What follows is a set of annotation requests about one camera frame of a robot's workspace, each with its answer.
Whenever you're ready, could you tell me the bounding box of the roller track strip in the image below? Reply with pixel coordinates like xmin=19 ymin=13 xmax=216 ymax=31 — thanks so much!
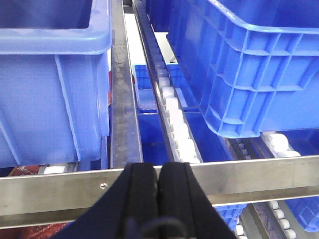
xmin=133 ymin=0 xmax=203 ymax=163

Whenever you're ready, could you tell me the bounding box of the steel shelf front bar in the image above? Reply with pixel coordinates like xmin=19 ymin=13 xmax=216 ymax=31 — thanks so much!
xmin=0 ymin=154 xmax=319 ymax=230

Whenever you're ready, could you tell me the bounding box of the blue bin right front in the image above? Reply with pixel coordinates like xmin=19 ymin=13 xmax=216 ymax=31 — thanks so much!
xmin=167 ymin=0 xmax=319 ymax=138

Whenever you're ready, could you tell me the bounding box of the blue bin left front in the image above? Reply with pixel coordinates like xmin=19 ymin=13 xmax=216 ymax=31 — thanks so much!
xmin=0 ymin=0 xmax=112 ymax=168

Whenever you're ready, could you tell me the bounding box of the blue bin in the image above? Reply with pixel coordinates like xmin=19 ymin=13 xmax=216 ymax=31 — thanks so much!
xmin=167 ymin=0 xmax=319 ymax=138
xmin=0 ymin=0 xmax=112 ymax=168

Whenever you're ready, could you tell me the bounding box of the steel shelf divider rail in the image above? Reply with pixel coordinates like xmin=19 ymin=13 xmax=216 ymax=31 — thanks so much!
xmin=110 ymin=0 xmax=143 ymax=168

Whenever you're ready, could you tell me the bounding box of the red printed package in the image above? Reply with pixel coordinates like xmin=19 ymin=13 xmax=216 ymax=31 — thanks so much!
xmin=8 ymin=164 xmax=49 ymax=176

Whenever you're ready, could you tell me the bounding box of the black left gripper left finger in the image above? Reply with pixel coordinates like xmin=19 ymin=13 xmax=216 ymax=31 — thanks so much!
xmin=53 ymin=163 xmax=158 ymax=239

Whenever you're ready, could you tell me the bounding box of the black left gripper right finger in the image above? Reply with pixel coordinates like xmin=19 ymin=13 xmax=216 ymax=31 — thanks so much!
xmin=158 ymin=162 xmax=236 ymax=239

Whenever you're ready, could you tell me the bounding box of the blue bin lower shelf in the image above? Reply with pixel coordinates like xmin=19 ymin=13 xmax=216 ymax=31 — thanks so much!
xmin=133 ymin=64 xmax=232 ymax=164

